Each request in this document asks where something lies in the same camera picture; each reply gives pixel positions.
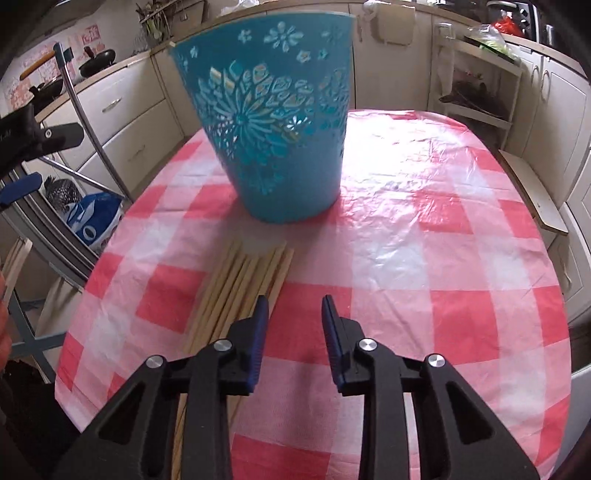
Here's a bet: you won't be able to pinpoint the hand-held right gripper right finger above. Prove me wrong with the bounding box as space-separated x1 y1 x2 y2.
322 295 541 480

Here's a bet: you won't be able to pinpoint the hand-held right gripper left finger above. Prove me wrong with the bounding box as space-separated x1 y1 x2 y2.
51 295 269 480

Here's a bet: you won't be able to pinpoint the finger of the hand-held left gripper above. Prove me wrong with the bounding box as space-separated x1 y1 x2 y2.
0 172 43 206
39 122 85 152

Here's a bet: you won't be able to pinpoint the pile of bamboo chopsticks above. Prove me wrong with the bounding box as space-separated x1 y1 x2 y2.
172 237 295 480

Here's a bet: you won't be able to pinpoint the blue perforated plastic basket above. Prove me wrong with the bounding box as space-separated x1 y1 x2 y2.
168 11 357 224

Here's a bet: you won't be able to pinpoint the black white patterned bag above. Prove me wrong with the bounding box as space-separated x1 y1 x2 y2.
44 178 78 209

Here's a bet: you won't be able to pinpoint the cream drawer cabinet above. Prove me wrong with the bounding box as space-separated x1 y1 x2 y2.
41 46 197 197

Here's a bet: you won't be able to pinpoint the blue white plastic bag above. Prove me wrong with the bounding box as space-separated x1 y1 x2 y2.
65 191 124 252

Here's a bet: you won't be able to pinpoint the pale wooden chair back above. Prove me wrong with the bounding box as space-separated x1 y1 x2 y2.
0 237 34 303

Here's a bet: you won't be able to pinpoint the black wok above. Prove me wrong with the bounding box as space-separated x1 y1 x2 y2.
78 48 117 78

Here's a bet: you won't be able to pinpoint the red white checkered tablecloth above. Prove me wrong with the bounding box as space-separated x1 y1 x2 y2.
54 108 573 480

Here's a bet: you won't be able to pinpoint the green plant bundle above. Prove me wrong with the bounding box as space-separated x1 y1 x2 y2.
135 0 178 48

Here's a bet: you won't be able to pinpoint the pale wooden board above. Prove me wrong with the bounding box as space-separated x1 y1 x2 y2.
498 149 570 237

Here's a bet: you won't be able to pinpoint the cream cabinet with tall doors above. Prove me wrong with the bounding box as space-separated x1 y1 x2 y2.
351 9 445 112

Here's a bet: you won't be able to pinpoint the white shelf rack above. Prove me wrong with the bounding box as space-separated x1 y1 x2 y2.
428 34 523 137

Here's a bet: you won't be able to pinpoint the white hanging cutting board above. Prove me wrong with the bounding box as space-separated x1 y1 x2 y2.
368 13 419 47

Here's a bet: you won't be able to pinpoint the cream cabinet with arched doors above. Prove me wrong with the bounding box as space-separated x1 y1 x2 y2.
499 44 591 324

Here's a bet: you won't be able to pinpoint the green vegetables in clear bag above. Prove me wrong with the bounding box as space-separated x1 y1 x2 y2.
465 25 519 62

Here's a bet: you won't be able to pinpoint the grey metal folding frame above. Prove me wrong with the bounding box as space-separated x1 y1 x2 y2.
0 43 136 287

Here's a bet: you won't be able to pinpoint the black pan with wooden handle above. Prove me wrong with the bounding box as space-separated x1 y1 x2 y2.
19 50 66 112

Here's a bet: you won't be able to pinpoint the pink wall poster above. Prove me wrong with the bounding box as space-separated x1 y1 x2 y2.
4 23 103 112

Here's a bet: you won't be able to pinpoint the blue crossed chair frame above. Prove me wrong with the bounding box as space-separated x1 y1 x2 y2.
8 293 66 365

